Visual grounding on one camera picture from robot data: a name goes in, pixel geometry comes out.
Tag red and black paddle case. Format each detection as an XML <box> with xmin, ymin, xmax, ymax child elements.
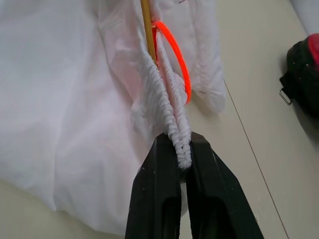
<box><xmin>278</xmin><ymin>34</ymin><xmax>319</xmax><ymax>117</ymax></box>

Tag white cloth garment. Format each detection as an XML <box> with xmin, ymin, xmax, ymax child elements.
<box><xmin>0</xmin><ymin>0</ymin><xmax>226</xmax><ymax>236</ymax></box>

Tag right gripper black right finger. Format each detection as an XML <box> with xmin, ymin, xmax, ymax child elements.
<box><xmin>185</xmin><ymin>132</ymin><xmax>265</xmax><ymax>239</ymax></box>

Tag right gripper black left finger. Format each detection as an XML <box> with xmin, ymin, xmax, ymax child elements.
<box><xmin>124</xmin><ymin>134</ymin><xmax>185</xmax><ymax>239</ymax></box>

